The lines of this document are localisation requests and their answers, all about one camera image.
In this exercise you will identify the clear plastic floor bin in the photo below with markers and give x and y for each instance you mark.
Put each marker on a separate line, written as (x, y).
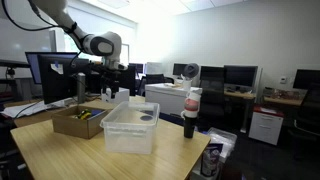
(222, 138)

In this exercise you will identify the clear plastic storage bin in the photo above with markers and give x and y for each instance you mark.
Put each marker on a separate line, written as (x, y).
(130, 140)

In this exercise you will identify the monitor with blue screen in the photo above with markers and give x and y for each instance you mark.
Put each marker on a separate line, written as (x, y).
(31, 66)

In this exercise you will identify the dark printed bag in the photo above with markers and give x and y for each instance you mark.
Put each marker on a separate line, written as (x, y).
(211, 161)

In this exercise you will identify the brown cardboard box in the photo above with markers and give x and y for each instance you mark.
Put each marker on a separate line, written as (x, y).
(73, 128)

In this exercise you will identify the white wall thermostat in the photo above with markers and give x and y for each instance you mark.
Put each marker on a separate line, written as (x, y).
(283, 80)

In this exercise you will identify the small distant black monitor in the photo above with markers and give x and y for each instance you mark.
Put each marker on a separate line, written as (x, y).
(180, 69)

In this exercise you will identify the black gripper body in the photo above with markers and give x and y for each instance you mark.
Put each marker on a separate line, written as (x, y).
(111, 77)

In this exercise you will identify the black monitor behind cabinet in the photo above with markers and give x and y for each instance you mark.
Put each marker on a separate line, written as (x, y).
(128, 80)

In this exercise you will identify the wooden office desk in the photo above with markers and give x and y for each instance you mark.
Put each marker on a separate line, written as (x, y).
(240, 95)

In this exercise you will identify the black monitor with sticker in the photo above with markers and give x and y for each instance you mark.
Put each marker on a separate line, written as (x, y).
(56, 88)

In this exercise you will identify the gray round lamp head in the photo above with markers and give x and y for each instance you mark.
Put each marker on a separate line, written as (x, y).
(191, 70)

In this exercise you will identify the white papers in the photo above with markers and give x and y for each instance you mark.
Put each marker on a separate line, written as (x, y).
(26, 108)

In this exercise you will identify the wide black wall-side monitor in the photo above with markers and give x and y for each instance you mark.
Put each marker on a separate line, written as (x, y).
(240, 76)

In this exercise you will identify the desk clutter pile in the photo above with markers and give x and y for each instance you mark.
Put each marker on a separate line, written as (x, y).
(283, 93)

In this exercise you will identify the gray cylindrical post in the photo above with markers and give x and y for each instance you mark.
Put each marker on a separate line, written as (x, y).
(81, 88)

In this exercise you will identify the black mesh office chair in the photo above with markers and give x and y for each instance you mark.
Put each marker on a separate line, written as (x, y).
(308, 110)

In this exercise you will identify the black monitor beside clutter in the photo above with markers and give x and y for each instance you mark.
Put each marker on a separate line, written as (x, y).
(306, 79)

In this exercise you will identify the white cabinet with red top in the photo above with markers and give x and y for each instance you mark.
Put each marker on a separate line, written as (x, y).
(266, 126)

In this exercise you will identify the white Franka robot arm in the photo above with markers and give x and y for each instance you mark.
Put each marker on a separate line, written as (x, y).
(100, 45)

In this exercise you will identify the white mug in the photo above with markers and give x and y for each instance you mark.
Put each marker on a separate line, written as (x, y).
(187, 85)

